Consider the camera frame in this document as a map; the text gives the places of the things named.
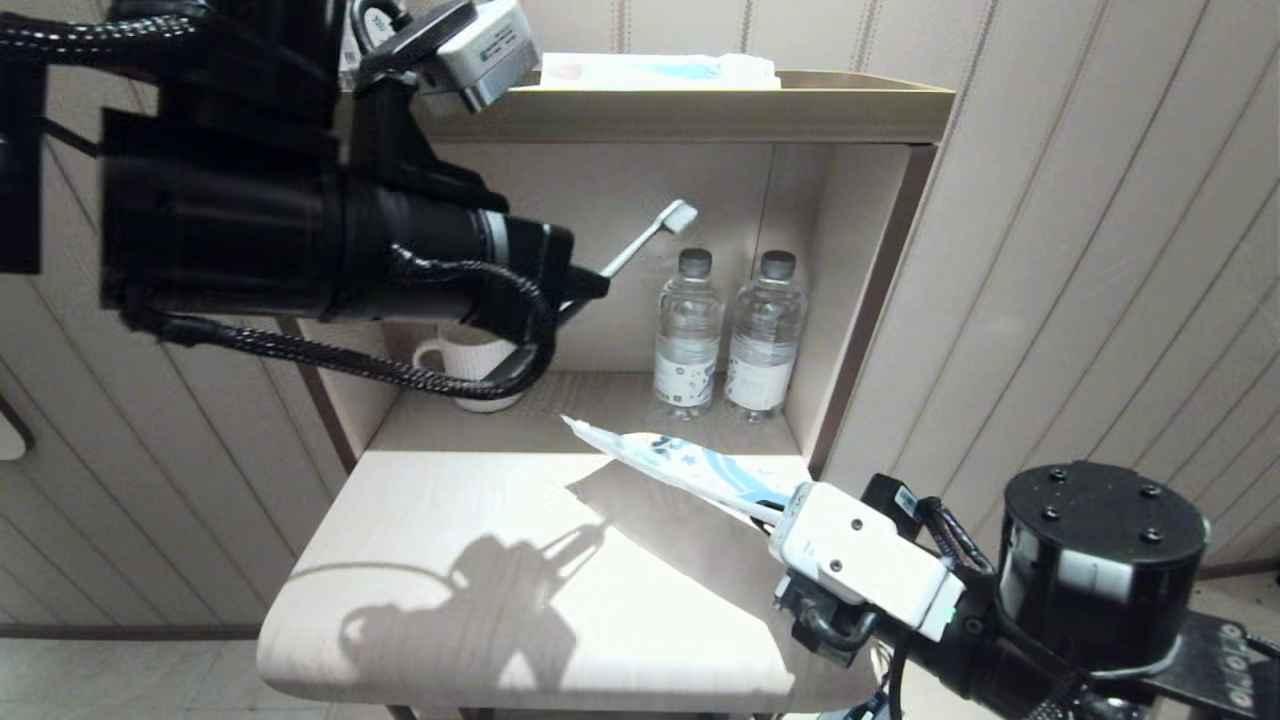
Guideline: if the clear plastic water bottle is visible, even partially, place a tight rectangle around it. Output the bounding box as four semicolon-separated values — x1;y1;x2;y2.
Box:
725;250;809;424
653;248;723;421

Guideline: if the white ribbed mug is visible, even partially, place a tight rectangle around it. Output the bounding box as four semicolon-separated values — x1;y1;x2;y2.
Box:
414;335;528;413

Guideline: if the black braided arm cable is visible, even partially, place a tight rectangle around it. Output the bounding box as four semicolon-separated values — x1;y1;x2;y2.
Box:
920;498;996;601
0;15;561;401

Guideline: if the grey toothbrush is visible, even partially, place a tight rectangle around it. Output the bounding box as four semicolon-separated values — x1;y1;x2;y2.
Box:
598;200;699;281

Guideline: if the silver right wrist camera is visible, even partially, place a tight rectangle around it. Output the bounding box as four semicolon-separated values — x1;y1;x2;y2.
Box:
768;482;966;643

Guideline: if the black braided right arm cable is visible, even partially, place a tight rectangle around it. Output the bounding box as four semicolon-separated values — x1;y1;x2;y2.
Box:
920;498;996;601

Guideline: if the white floral zip pouch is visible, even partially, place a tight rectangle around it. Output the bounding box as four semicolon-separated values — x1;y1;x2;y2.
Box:
558;413;806;528

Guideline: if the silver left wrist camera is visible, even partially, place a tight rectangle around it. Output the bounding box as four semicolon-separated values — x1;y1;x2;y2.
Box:
355;0;543;113

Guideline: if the white blue tissue pack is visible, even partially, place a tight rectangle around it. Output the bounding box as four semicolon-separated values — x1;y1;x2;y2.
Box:
535;52;783;91

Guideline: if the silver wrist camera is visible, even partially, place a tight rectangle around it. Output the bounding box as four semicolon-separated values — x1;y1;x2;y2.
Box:
355;0;543;113
768;482;966;643

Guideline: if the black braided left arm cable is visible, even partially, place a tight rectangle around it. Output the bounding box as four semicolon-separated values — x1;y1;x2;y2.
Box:
0;15;561;401

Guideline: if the black right camera cable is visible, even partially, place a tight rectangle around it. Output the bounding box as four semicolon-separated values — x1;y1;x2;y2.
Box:
785;590;883;668

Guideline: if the beige wooden shelf cabinet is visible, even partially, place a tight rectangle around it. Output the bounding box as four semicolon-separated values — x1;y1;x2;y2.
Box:
255;68;956;720

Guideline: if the white wall fixture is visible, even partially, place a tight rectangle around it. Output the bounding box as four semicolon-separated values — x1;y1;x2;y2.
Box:
0;395;39;464

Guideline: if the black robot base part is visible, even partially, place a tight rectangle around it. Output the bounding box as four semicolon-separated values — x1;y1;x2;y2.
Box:
820;690;901;720

